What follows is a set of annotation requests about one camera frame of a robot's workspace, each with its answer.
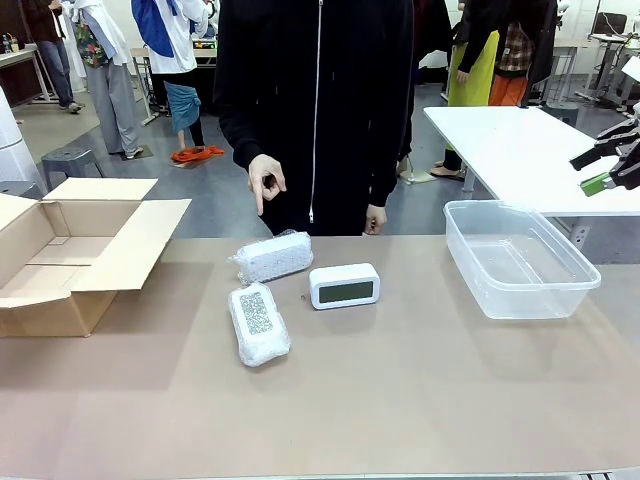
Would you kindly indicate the open cardboard box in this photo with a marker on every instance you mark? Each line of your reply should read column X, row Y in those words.
column 125, row 250

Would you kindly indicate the dark grey round stool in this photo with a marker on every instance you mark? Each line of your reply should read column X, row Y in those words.
column 562, row 111

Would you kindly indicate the person in yellow apron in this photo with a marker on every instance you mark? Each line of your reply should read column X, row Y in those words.
column 475, row 75

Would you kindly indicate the person's right forearm black sleeve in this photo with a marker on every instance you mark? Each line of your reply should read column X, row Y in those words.
column 237, row 135

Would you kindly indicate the person's right hand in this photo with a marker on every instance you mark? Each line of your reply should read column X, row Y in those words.
column 267, row 175

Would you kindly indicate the white hanging garment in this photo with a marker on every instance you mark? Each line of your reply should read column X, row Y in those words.
column 79, row 67

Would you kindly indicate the person's left hand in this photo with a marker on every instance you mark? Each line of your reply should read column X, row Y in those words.
column 376, row 217

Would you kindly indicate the white table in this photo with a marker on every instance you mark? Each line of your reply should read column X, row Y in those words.
column 510, row 145

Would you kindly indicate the black monitor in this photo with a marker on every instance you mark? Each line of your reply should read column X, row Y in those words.
column 610, row 22

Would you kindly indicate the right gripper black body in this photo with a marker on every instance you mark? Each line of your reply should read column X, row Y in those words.
column 636, row 160

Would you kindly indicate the person's black zip hoodie torso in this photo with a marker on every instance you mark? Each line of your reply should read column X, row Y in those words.
column 310, row 100

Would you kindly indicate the person in orange trousers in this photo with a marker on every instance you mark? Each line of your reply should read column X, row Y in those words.
column 510, row 90

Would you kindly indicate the person in white blue shirt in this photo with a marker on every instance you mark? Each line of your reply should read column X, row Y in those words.
column 170, row 55

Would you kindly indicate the beige flat shoes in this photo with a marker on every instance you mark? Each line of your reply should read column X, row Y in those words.
column 447, row 174

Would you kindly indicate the clear plastic container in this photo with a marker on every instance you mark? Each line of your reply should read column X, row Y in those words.
column 520, row 265

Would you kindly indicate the white digital alarm clock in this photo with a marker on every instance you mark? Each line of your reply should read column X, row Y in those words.
column 345, row 275

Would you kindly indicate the person's left forearm black sleeve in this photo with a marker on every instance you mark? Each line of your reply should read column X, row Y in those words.
column 392, row 165

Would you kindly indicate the grey metal stool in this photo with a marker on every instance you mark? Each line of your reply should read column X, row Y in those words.
column 67, row 157

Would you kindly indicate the plain bubble-wrapped clock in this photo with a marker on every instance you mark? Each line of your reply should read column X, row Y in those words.
column 275, row 257

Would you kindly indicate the small bottle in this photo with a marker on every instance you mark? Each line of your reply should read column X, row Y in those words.
column 6, row 44

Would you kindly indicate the grey workstation desk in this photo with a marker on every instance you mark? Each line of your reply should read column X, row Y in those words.
column 607, row 65

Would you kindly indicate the white power socket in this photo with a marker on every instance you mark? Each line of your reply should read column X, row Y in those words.
column 581, row 235

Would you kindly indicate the person in floral shirt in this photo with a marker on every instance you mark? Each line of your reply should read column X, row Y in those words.
column 117, row 100

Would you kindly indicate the bubble-wrapped clock with QR label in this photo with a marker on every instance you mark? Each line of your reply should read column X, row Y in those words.
column 257, row 330

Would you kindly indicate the person in blue jeans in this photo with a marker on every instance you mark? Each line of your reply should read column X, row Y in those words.
column 55, row 65

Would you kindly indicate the orange cloth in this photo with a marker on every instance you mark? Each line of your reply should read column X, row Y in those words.
column 195, row 154

